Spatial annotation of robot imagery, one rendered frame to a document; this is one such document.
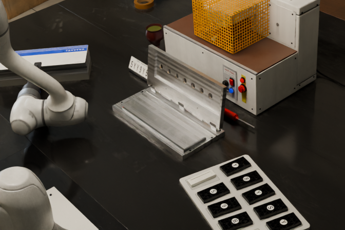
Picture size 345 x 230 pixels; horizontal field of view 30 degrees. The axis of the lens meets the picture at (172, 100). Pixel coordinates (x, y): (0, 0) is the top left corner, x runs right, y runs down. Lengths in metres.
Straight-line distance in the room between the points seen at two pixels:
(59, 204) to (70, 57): 0.82
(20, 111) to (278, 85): 0.98
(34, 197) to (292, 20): 1.17
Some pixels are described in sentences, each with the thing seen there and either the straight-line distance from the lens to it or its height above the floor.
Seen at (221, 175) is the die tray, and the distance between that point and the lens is 2.23.
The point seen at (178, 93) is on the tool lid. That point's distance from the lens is 2.51.
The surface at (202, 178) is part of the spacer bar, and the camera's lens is 2.21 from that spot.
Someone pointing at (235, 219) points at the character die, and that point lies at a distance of 2.06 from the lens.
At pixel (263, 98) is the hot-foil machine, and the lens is 2.48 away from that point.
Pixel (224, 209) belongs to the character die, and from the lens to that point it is 2.10.
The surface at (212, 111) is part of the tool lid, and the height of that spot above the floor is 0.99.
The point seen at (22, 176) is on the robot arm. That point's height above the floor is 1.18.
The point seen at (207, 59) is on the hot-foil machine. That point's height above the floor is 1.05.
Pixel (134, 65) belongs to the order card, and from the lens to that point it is 2.81.
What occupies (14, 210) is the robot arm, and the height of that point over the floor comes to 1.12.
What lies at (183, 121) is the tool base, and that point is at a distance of 2.47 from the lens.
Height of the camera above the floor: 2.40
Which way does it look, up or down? 35 degrees down
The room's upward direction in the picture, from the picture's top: 6 degrees counter-clockwise
